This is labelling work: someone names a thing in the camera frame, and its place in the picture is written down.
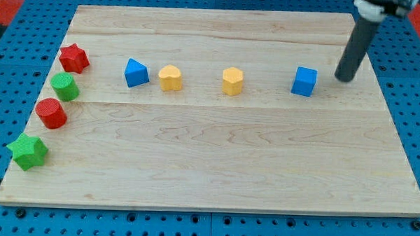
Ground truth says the yellow heart block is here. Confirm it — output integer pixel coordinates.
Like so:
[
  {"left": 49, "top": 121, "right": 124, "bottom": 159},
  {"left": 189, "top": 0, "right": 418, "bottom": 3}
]
[{"left": 158, "top": 64, "right": 183, "bottom": 91}]

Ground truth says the green star block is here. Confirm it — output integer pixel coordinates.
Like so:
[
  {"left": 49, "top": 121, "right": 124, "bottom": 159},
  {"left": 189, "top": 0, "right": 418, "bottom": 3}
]
[{"left": 6, "top": 132, "right": 48, "bottom": 171}]

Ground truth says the red cylinder block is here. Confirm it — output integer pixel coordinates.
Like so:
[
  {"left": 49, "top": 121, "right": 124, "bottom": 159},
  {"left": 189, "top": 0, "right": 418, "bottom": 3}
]
[{"left": 35, "top": 97, "right": 67, "bottom": 130}]

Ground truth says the green cylinder block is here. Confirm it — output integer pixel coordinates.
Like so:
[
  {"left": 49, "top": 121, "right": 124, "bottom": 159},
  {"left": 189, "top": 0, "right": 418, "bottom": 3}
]
[{"left": 50, "top": 72, "right": 80, "bottom": 102}]

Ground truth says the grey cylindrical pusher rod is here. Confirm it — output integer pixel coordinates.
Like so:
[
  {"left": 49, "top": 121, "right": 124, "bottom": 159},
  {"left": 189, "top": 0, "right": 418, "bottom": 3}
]
[{"left": 334, "top": 17, "right": 380, "bottom": 82}]

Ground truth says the wooden board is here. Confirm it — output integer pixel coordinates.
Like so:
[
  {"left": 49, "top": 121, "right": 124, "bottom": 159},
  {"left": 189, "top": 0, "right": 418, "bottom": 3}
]
[{"left": 0, "top": 5, "right": 420, "bottom": 218}]

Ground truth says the red star block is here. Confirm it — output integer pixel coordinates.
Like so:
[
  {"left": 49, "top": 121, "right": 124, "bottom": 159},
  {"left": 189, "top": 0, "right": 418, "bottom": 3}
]
[{"left": 59, "top": 43, "right": 90, "bottom": 74}]

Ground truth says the blue cube block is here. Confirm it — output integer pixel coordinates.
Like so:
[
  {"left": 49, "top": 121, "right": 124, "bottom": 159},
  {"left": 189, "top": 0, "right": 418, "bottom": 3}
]
[{"left": 290, "top": 67, "right": 317, "bottom": 97}]

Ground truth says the blue triangle block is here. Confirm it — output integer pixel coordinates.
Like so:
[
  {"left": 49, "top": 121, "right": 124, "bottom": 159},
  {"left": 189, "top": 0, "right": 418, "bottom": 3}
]
[{"left": 124, "top": 58, "right": 149, "bottom": 88}]

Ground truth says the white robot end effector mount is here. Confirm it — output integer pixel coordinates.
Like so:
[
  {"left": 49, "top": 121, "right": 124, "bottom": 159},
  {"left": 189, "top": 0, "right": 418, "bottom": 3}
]
[{"left": 353, "top": 0, "right": 419, "bottom": 22}]

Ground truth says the yellow hexagon block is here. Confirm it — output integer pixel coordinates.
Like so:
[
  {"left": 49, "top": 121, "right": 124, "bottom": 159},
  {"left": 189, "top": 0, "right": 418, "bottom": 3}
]
[{"left": 221, "top": 67, "right": 244, "bottom": 96}]

